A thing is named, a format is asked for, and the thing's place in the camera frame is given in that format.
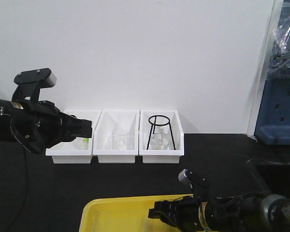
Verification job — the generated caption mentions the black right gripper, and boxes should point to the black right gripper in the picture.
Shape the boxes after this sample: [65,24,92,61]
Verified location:
[148,196,203,229]

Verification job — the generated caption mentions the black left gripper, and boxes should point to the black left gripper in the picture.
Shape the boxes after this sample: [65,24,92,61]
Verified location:
[30,101,92,149]

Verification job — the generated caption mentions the tall glass test tube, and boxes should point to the tall glass test tube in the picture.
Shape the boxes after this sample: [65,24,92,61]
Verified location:
[140,218,175,232]

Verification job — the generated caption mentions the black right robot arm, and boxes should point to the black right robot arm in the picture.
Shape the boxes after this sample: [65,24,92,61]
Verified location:
[148,169,290,232]

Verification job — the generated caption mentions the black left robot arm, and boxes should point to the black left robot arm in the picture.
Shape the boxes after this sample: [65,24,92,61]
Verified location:
[0,87,92,155]

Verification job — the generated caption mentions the yellow plastic tray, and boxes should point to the yellow plastic tray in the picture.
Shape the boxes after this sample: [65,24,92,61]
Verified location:
[79,194,186,232]

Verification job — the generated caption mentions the green yellow item in bin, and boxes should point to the green yellow item in bin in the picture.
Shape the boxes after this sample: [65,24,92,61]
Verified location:
[75,138,89,150]

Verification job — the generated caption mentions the white left storage bin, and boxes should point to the white left storage bin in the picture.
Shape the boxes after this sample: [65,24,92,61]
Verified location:
[45,110,102,164]

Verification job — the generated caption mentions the white storage bin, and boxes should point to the white storage bin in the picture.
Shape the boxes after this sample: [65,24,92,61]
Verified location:
[45,110,102,164]
[92,110,140,163]
[139,110,184,164]

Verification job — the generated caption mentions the white middle storage bin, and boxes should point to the white middle storage bin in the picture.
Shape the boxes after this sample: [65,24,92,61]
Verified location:
[92,110,140,163]

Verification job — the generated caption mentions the glass beakers in middle bin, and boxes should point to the glass beakers in middle bin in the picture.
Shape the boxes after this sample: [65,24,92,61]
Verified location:
[105,128,128,150]

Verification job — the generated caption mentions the white right storage bin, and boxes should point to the white right storage bin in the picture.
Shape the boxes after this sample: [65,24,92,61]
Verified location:
[139,110,184,164]

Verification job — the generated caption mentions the glass flask in right bin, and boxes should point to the glass flask in right bin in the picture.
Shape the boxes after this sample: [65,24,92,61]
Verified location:
[149,127,170,150]

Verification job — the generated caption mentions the black lab sink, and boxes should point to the black lab sink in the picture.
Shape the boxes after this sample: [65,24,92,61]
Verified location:
[246,159,290,198]

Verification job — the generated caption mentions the blue drying pegboard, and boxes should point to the blue drying pegboard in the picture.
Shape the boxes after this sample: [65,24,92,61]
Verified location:
[254,54,290,145]

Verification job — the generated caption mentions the plastic bag on pegboard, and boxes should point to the plastic bag on pegboard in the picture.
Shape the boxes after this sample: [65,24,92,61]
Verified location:
[266,7,290,80]

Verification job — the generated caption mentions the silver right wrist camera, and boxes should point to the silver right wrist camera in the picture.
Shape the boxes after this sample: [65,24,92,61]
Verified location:
[178,169,191,185]

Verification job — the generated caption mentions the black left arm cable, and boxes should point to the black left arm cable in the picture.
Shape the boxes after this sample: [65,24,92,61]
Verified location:
[9,116,45,232]

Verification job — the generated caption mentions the black wire tripod stand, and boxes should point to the black wire tripod stand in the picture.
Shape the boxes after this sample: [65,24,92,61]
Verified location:
[146,115,176,150]

